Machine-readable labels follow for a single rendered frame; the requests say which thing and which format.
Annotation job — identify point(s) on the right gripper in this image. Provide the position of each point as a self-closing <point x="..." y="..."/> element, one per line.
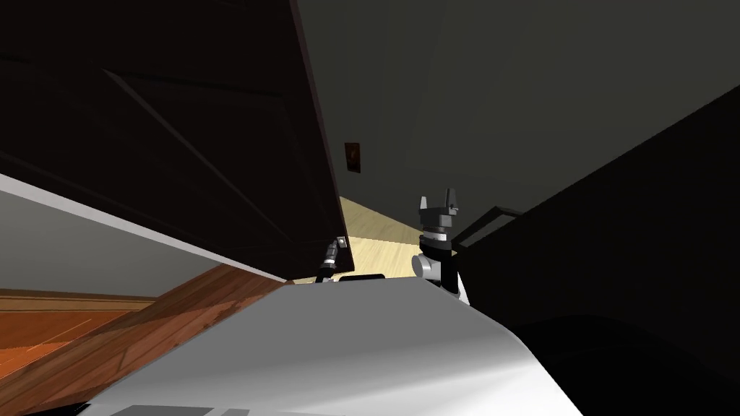
<point x="437" y="219"/>

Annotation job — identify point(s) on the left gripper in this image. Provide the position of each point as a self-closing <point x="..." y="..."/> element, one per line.
<point x="339" y="245"/>

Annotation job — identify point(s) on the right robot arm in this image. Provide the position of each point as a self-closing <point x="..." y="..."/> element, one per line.
<point x="435" y="263"/>

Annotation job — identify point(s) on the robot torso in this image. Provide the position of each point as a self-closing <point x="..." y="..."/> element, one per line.
<point x="347" y="346"/>

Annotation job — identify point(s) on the dark brown door leaf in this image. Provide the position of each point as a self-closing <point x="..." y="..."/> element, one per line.
<point x="173" y="115"/>

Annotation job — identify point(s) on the brown wall switch plate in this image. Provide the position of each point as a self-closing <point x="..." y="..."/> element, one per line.
<point x="352" y="157"/>

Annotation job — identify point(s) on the black cabinet with rail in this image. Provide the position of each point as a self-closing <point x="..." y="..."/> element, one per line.
<point x="636" y="219"/>

